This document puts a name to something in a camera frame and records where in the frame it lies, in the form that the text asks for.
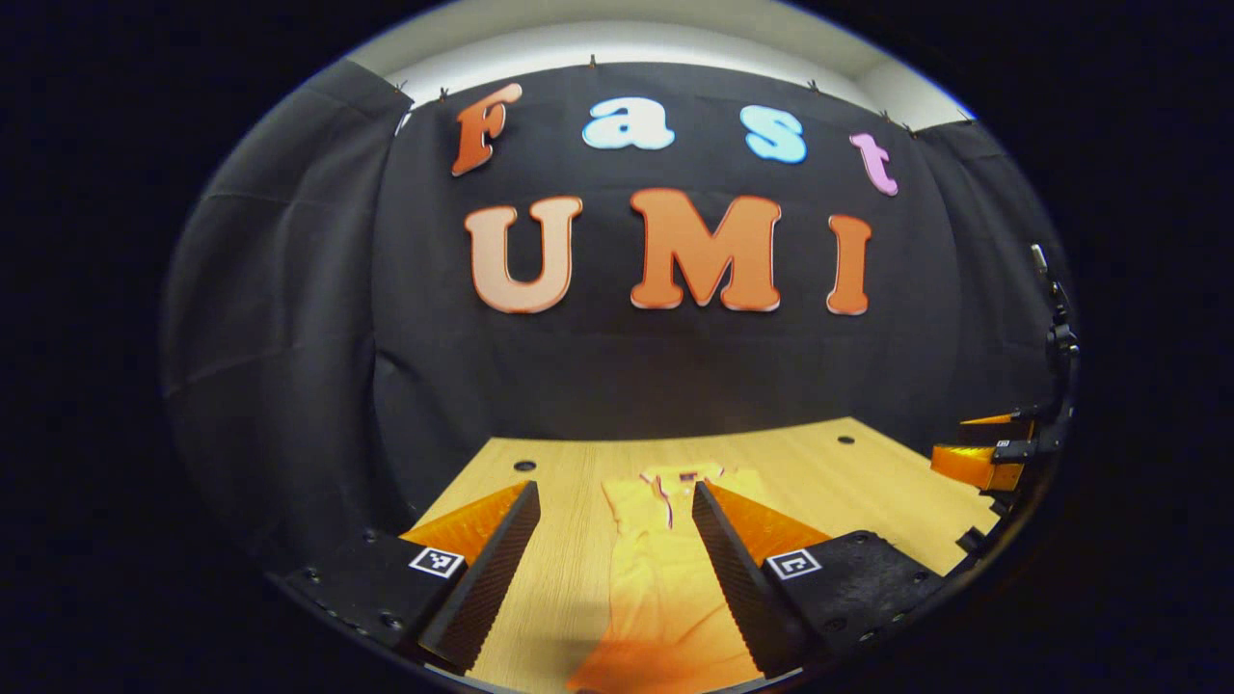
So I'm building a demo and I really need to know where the black backdrop cloth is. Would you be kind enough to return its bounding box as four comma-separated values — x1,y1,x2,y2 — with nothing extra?
159,58,1076,579

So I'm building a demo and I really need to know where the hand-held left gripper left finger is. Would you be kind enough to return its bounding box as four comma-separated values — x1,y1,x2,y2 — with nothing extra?
280,480,541,674

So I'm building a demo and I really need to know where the row of small cloth clips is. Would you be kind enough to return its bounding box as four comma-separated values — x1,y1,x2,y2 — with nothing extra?
393,54,973,134

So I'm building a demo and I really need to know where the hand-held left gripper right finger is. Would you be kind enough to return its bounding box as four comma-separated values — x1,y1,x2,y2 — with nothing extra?
691,480,951,678

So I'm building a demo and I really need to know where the orange T-shirt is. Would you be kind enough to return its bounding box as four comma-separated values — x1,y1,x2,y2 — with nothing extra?
564,463,772,694

